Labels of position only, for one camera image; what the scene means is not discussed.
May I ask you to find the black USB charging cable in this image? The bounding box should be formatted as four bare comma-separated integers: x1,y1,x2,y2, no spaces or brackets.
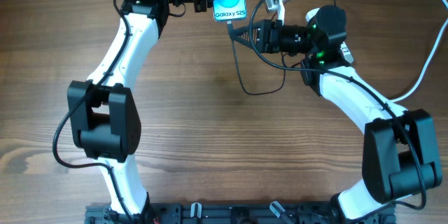
225,0,337,97

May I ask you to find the Galaxy smartphone teal screen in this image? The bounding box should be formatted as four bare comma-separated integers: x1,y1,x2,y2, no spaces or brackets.
213,0,247,22

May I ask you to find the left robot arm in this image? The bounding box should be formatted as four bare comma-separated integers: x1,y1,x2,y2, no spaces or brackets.
64,0,246,223

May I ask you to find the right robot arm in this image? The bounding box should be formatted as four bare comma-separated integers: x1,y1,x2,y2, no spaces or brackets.
227,5,442,223

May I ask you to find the white power strip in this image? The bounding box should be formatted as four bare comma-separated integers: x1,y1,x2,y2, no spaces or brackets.
305,8,354,64

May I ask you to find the white power strip cord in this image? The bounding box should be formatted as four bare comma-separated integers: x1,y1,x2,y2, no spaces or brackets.
390,16,448,103

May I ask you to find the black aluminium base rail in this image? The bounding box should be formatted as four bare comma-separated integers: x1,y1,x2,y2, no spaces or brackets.
84,202,397,224

